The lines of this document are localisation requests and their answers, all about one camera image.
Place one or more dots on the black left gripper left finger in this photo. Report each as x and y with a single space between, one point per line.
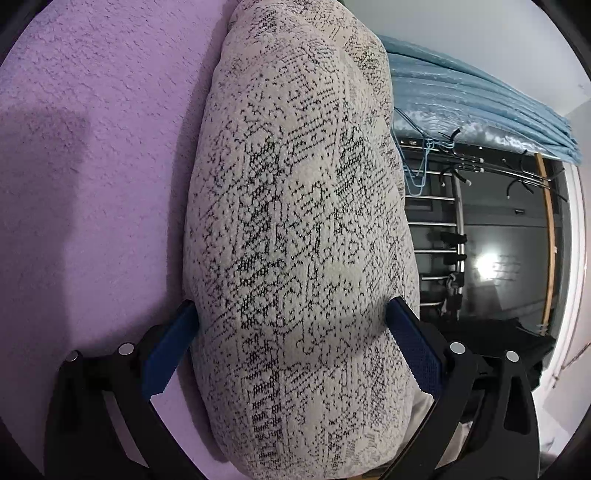
101 423

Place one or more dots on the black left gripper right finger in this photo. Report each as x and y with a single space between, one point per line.
503 442

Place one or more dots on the grey white knit hoodie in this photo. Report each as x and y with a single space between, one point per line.
296 238

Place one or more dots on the metal clothes rack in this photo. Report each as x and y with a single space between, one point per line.
480 235

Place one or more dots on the wooden pole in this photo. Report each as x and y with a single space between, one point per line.
551 243

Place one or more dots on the purple fleece bed blanket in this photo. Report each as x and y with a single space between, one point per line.
101 103

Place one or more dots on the light blue plastic cover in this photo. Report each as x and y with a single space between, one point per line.
442 94

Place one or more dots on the light blue wire hanger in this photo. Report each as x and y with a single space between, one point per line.
416 179

